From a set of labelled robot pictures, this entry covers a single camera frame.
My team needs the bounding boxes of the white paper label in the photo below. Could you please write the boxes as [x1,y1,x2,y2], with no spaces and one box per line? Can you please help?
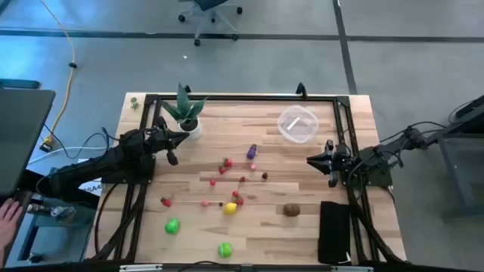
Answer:
[77,158,104,197]

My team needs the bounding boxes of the white floor cable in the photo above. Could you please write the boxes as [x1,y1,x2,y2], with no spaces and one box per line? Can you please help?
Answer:
[26,145,114,165]

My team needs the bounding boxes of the clear plastic tupperware container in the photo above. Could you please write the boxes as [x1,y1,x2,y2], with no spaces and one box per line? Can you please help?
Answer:
[277,104,320,144]

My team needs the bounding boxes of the green toy pear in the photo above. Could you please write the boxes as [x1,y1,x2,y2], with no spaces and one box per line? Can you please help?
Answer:
[164,218,181,236]

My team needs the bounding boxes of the green snake plant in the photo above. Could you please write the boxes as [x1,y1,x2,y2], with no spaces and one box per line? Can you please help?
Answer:
[160,82,208,128]

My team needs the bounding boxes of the grey metal clamp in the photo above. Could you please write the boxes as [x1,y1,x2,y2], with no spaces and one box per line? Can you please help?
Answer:
[26,203,76,222]

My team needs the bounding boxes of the dark metal side table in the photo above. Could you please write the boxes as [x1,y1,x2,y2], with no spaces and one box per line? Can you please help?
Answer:
[417,94,484,222]

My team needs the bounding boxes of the black folded cloth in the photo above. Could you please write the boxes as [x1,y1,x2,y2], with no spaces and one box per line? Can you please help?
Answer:
[317,200,352,265]

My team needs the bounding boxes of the white plant pot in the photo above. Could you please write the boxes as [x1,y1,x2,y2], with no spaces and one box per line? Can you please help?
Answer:
[176,119,203,141]

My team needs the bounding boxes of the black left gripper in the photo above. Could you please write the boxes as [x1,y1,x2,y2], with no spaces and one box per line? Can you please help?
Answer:
[147,116,190,166]

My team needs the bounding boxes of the dark grey desk top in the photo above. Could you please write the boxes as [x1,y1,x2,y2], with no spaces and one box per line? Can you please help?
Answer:
[0,88,57,197]

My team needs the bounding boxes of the black aluminium table frame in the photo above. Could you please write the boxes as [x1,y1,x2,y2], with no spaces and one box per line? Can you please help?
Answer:
[90,93,408,264]

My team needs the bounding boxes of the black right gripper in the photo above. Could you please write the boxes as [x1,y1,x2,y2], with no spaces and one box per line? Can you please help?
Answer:
[306,139,353,188]

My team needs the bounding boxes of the brown toy kiwi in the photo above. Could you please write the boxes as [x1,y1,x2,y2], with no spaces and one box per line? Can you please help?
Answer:
[282,202,301,218]

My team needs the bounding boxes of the yellow floor cable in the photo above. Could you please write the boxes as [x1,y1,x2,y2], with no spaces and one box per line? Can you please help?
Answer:
[39,0,76,147]

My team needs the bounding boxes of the dark teal bar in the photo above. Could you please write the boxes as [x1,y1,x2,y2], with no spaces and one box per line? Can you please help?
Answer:
[0,78,42,90]

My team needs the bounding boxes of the thick black cable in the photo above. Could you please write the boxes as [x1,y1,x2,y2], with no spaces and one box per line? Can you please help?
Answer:
[93,181,126,261]

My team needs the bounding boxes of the silver metal bracket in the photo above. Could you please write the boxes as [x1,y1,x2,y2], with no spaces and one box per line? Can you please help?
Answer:
[330,265,374,272]
[119,264,163,272]

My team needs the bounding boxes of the office chair base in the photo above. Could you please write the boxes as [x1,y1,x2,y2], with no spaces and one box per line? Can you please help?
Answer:
[177,0,244,47]

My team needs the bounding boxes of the person's hand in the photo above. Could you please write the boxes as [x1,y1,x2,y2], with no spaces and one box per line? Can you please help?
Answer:
[0,199,23,258]

